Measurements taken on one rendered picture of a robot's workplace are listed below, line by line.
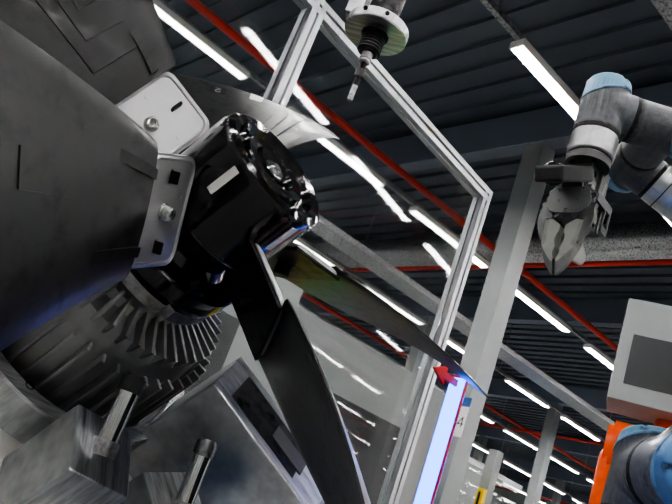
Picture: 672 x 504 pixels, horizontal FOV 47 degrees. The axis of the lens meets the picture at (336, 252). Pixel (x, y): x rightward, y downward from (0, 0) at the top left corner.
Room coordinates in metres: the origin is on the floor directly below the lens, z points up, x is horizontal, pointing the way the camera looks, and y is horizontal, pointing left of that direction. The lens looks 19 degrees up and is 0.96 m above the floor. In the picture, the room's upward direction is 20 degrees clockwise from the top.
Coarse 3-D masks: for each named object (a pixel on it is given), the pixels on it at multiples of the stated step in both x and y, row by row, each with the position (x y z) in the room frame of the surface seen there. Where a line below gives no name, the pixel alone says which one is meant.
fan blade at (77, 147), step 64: (0, 64) 0.39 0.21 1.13; (0, 128) 0.40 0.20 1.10; (64, 128) 0.44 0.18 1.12; (128, 128) 0.49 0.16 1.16; (0, 192) 0.41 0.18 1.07; (64, 192) 0.45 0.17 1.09; (128, 192) 0.51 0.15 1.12; (0, 256) 0.43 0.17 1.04; (64, 256) 0.48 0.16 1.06; (128, 256) 0.54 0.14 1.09; (0, 320) 0.45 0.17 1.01
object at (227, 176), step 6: (234, 168) 0.57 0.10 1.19; (228, 174) 0.57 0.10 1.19; (234, 174) 0.57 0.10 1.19; (216, 180) 0.58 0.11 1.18; (222, 180) 0.57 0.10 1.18; (228, 180) 0.57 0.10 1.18; (210, 186) 0.58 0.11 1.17; (216, 186) 0.58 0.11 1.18; (210, 192) 0.58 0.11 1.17; (288, 234) 0.61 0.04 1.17; (276, 240) 0.61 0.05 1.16; (282, 240) 0.61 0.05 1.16; (270, 246) 0.62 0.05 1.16
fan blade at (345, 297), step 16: (336, 272) 0.71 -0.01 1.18; (304, 288) 0.81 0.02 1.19; (320, 288) 0.78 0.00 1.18; (336, 288) 0.75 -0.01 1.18; (352, 288) 0.72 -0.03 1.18; (336, 304) 0.84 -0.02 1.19; (352, 304) 0.80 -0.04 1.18; (368, 304) 0.76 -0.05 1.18; (384, 304) 0.72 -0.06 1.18; (368, 320) 0.86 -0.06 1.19; (384, 320) 0.80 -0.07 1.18; (400, 320) 0.74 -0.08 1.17; (400, 336) 0.85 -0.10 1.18; (416, 336) 0.77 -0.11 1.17; (432, 352) 0.81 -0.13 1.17
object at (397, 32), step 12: (360, 0) 0.70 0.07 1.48; (348, 12) 0.71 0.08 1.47; (360, 12) 0.69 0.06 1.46; (372, 12) 0.68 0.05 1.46; (384, 12) 0.68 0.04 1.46; (348, 24) 0.71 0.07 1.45; (360, 24) 0.71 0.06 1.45; (372, 24) 0.70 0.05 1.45; (384, 24) 0.69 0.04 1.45; (396, 24) 0.69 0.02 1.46; (348, 36) 0.73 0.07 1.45; (360, 36) 0.73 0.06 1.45; (396, 36) 0.70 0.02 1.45; (408, 36) 0.71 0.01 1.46; (384, 48) 0.73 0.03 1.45; (396, 48) 0.72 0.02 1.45
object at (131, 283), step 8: (136, 272) 0.63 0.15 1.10; (128, 280) 0.63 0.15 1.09; (136, 280) 0.63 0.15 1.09; (144, 280) 0.64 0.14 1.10; (128, 288) 0.64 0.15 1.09; (136, 288) 0.63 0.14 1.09; (144, 288) 0.63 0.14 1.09; (152, 288) 0.64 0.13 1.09; (136, 296) 0.64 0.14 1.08; (144, 296) 0.64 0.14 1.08; (152, 296) 0.64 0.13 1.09; (160, 296) 0.65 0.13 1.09; (144, 304) 0.64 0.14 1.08; (152, 304) 0.64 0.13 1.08; (160, 304) 0.64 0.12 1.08; (168, 304) 0.65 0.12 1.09; (168, 312) 0.66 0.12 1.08; (176, 312) 0.66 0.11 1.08; (184, 312) 0.67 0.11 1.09; (168, 320) 0.66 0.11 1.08; (176, 320) 0.67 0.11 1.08; (184, 320) 0.67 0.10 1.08; (192, 320) 0.68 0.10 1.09; (200, 320) 0.69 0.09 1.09
